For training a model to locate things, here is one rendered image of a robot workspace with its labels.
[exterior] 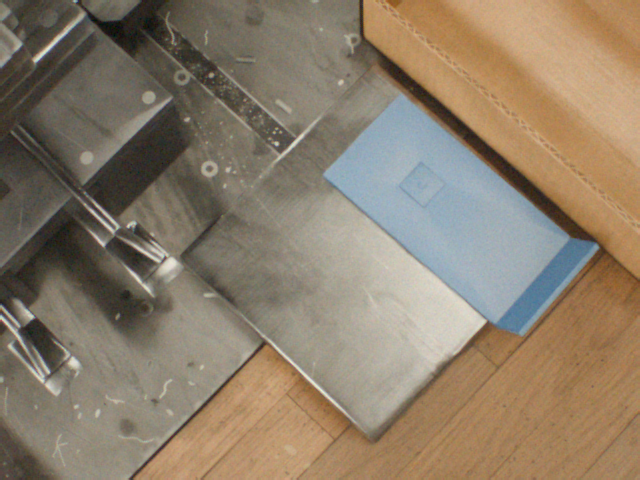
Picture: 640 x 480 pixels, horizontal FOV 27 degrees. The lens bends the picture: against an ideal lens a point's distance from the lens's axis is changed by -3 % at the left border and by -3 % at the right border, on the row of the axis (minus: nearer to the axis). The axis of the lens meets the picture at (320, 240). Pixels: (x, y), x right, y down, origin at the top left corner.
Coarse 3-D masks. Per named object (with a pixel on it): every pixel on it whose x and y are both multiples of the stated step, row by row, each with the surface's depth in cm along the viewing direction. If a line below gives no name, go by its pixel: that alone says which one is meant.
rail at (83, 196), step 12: (12, 132) 74; (24, 132) 74; (24, 144) 74; (36, 144) 74; (36, 156) 74; (48, 156) 74; (48, 168) 74; (60, 168) 74; (60, 180) 74; (72, 180) 74; (72, 192) 73; (84, 192) 73; (84, 204) 73; (96, 204) 73; (96, 216) 73; (108, 216) 73; (108, 228) 73
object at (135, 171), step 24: (168, 120) 77; (144, 144) 77; (168, 144) 80; (120, 168) 77; (144, 168) 80; (96, 192) 76; (120, 192) 79; (48, 240) 76; (24, 264) 75; (24, 288) 78
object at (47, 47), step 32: (0, 0) 58; (32, 0) 60; (64, 0) 60; (0, 32) 55; (32, 32) 60; (64, 32) 59; (0, 64) 55; (32, 64) 57; (64, 64) 62; (0, 96) 57; (32, 96) 61; (0, 128) 61
